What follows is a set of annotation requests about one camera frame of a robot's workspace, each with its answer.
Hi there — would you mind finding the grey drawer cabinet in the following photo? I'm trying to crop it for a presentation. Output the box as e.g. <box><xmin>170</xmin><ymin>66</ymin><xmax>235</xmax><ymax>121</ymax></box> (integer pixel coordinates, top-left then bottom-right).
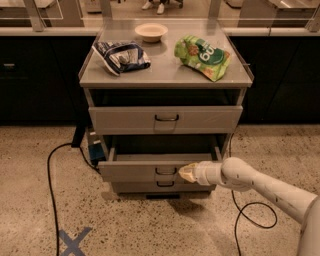
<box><xmin>80</xmin><ymin>19</ymin><xmax>252</xmax><ymax>197</ymax></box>

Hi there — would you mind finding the white shoe right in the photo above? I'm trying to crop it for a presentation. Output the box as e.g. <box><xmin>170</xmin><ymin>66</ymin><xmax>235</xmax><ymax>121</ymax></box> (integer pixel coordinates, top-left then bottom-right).
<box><xmin>157</xmin><ymin>3</ymin><xmax>165</xmax><ymax>15</ymax></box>

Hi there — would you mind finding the blue tape cross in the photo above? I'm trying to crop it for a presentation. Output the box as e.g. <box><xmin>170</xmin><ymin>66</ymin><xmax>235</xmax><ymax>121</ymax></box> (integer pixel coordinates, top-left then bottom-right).
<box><xmin>59</xmin><ymin>227</ymin><xmax>91</xmax><ymax>256</ymax></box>

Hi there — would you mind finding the blue power box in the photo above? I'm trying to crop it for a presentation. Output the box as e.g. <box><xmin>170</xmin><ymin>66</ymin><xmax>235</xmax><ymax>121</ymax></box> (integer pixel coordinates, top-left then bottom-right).
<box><xmin>86</xmin><ymin>128</ymin><xmax>106</xmax><ymax>165</ymax></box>

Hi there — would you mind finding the green snack bag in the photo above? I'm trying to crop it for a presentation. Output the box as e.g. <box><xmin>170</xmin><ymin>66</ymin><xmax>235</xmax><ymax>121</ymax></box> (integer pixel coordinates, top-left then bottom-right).
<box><xmin>174</xmin><ymin>35</ymin><xmax>231</xmax><ymax>82</ymax></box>

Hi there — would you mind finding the white shoe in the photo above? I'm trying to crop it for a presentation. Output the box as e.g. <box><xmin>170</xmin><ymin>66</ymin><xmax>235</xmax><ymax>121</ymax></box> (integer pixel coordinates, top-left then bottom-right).
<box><xmin>157</xmin><ymin>3</ymin><xmax>165</xmax><ymax>15</ymax></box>
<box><xmin>142</xmin><ymin>0</ymin><xmax>153</xmax><ymax>10</ymax></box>

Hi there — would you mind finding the grey drawer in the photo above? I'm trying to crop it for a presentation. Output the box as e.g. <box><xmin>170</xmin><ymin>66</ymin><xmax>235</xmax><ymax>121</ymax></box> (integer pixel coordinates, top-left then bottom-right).
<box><xmin>111</xmin><ymin>181</ymin><xmax>216</xmax><ymax>194</ymax></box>
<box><xmin>89</xmin><ymin>106</ymin><xmax>242</xmax><ymax>135</ymax></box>
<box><xmin>98</xmin><ymin>147</ymin><xmax>222</xmax><ymax>183</ymax></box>

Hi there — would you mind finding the blue white chip bag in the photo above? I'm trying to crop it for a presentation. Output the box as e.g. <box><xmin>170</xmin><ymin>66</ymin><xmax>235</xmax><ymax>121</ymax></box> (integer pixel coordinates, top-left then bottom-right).
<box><xmin>92</xmin><ymin>41</ymin><xmax>151</xmax><ymax>76</ymax></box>

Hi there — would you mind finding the black cable on right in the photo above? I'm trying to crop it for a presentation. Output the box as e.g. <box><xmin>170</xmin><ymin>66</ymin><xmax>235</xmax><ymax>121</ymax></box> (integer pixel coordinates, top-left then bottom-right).
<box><xmin>228</xmin><ymin>132</ymin><xmax>279</xmax><ymax>256</ymax></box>

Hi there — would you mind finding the black cable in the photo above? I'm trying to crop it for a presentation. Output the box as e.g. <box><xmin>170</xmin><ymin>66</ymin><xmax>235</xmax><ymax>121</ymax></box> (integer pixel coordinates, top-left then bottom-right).
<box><xmin>46</xmin><ymin>142</ymin><xmax>101</xmax><ymax>256</ymax></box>
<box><xmin>228</xmin><ymin>132</ymin><xmax>279</xmax><ymax>256</ymax></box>

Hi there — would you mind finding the grey bottom drawer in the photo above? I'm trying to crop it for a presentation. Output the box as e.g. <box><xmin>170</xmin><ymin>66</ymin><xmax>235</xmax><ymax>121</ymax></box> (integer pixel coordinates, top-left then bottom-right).
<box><xmin>111</xmin><ymin>181</ymin><xmax>216</xmax><ymax>194</ymax></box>

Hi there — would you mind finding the black cable on left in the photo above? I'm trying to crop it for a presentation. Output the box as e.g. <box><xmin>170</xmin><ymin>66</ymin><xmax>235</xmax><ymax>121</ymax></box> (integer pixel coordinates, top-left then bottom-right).
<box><xmin>46</xmin><ymin>142</ymin><xmax>101</xmax><ymax>256</ymax></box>

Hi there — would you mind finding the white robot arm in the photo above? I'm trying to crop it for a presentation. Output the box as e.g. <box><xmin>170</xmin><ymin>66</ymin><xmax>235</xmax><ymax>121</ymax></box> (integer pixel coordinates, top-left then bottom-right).
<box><xmin>179</xmin><ymin>157</ymin><xmax>320</xmax><ymax>256</ymax></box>

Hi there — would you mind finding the white paper bowl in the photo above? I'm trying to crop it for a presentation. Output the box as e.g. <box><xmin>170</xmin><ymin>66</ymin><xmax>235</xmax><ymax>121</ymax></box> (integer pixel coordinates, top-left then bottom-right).
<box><xmin>135</xmin><ymin>23</ymin><xmax>168</xmax><ymax>43</ymax></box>

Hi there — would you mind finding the grey top drawer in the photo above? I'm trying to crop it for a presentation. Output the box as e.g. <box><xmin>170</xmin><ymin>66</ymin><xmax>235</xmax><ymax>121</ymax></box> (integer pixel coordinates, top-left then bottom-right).
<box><xmin>89</xmin><ymin>106</ymin><xmax>242</xmax><ymax>135</ymax></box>

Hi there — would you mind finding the white shoe left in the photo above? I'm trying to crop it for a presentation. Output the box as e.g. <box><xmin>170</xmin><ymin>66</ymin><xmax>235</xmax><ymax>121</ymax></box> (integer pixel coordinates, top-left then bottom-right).
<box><xmin>142</xmin><ymin>0</ymin><xmax>153</xmax><ymax>10</ymax></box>

